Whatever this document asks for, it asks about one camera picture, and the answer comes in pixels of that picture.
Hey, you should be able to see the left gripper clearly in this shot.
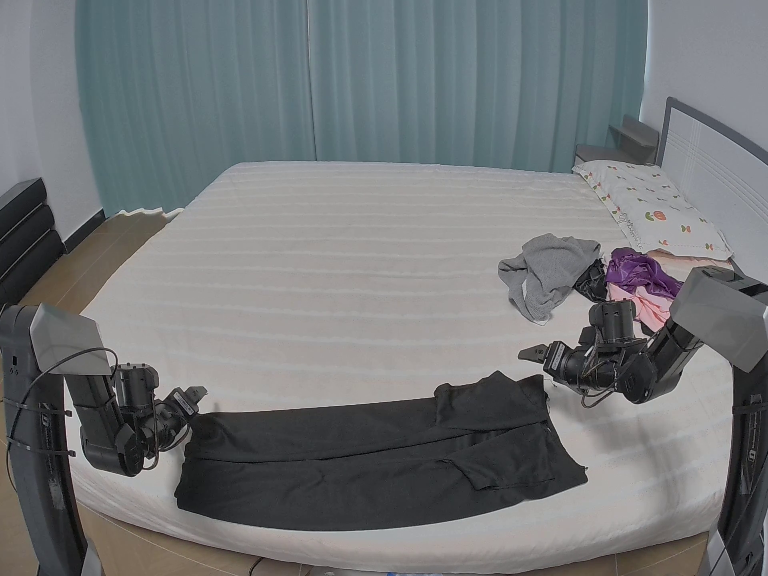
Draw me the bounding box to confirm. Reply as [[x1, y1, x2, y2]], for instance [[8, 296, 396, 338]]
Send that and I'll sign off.
[[162, 386, 203, 428]]

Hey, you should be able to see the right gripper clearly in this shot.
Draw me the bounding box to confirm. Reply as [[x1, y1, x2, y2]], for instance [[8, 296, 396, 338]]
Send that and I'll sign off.
[[518, 340, 587, 392]]

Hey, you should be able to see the black T-shirt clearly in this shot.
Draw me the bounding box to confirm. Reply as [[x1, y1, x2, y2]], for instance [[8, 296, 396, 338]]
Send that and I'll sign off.
[[174, 371, 589, 530]]

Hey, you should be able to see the pile of clothes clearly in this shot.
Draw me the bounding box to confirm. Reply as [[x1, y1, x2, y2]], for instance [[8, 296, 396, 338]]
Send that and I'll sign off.
[[573, 248, 686, 338]]

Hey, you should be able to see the bed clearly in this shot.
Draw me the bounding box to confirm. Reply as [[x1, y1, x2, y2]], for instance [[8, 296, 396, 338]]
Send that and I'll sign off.
[[63, 96, 768, 570]]

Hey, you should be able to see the grey garment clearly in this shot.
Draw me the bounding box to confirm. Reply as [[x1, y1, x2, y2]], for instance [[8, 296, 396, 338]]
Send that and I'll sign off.
[[497, 233, 603, 326]]

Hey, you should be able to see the white printed pillow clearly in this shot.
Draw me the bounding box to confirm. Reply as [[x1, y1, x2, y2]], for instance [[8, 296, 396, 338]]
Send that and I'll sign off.
[[572, 160, 734, 261]]

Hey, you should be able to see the black chest of drawers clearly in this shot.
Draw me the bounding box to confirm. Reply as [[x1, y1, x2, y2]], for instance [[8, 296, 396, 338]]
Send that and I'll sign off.
[[0, 178, 66, 299]]

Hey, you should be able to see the blue-green curtain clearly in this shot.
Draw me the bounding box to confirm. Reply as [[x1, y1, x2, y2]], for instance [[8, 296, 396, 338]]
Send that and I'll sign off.
[[307, 0, 652, 173], [75, 0, 316, 215]]

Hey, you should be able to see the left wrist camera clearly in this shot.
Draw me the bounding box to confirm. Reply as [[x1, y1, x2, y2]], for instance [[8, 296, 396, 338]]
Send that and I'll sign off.
[[113, 362, 162, 416]]

